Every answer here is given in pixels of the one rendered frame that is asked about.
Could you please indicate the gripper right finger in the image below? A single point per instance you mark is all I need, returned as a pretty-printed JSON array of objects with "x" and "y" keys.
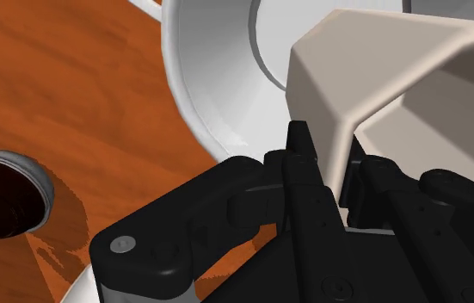
[{"x": 421, "y": 218}]

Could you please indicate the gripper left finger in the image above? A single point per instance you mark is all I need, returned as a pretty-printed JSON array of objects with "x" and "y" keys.
[{"x": 186, "y": 218}]

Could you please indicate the beige angular box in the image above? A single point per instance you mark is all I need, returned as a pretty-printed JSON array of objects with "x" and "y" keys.
[{"x": 345, "y": 63}]

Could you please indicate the white round object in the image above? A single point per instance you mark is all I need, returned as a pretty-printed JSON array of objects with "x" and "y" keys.
[{"x": 84, "y": 289}]

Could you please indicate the white bowl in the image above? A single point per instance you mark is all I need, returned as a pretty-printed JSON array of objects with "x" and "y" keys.
[{"x": 211, "y": 63}]

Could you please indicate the dark cup with grey rim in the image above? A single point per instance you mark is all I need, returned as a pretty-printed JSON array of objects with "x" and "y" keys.
[{"x": 6, "y": 197}]

